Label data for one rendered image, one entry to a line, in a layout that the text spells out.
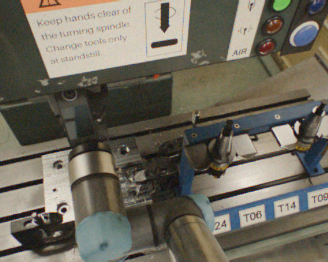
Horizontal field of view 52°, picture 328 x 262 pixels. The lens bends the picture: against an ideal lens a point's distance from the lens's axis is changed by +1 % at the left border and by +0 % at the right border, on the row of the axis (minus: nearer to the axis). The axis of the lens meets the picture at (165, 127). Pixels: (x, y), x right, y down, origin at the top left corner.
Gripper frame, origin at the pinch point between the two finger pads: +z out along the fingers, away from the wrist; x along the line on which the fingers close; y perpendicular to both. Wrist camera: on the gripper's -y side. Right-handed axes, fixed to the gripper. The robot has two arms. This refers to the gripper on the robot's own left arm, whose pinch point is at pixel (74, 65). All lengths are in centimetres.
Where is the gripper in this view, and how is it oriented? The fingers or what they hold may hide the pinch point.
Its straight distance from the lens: 67.5
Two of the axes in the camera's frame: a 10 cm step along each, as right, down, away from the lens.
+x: 9.6, -2.1, 1.7
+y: -0.3, 5.6, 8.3
